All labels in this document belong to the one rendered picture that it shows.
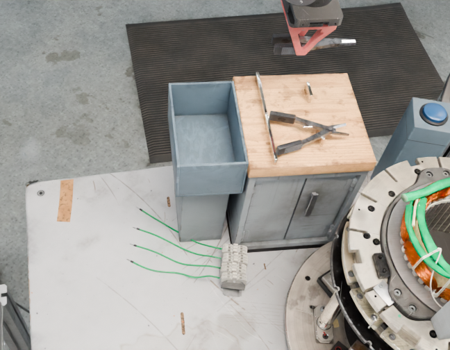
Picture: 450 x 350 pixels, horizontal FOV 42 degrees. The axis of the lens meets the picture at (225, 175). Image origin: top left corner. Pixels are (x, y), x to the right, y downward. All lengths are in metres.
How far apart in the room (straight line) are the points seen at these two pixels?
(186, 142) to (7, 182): 1.27
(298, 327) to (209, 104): 0.42
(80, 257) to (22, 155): 1.17
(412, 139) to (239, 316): 0.43
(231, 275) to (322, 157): 0.29
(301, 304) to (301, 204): 0.18
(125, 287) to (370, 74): 1.77
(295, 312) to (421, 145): 0.37
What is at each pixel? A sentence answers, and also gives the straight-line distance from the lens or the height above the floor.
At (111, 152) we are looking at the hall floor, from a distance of 2.22.
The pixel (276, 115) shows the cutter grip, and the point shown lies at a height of 1.09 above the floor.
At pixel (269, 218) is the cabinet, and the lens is 1.04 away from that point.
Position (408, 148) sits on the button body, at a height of 0.97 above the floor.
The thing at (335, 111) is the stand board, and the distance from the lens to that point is 0.99.
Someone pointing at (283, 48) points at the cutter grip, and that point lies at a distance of 0.88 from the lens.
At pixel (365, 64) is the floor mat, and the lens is 2.66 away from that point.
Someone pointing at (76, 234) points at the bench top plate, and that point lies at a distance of 1.15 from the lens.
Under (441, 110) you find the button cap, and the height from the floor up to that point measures 1.04.
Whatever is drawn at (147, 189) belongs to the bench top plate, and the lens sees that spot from 1.19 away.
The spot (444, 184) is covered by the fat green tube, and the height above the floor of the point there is 1.15.
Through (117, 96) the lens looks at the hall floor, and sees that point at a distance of 2.39.
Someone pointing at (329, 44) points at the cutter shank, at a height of 1.19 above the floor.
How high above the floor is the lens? 1.78
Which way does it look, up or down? 55 degrees down
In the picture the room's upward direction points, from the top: 9 degrees clockwise
